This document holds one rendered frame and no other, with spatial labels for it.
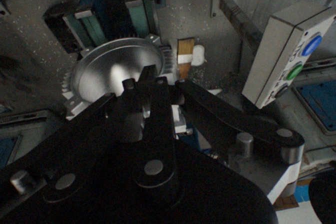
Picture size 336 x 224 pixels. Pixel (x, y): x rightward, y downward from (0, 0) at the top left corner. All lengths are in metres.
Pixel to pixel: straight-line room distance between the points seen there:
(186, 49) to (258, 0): 0.23
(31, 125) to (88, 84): 0.52
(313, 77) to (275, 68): 0.51
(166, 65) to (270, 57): 0.16
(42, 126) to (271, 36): 0.77
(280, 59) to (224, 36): 0.31
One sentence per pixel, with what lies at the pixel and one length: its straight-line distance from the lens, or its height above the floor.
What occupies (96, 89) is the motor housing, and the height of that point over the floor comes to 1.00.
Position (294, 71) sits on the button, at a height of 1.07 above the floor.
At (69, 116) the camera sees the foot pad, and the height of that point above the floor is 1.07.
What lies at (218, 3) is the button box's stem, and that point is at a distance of 0.50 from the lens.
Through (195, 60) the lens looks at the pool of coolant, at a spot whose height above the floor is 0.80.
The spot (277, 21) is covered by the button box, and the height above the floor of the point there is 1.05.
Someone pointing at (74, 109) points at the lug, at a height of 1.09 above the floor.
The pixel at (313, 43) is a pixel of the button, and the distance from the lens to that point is 0.29.
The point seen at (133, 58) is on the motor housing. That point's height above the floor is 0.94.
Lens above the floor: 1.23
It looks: 37 degrees down
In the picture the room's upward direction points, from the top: 171 degrees clockwise
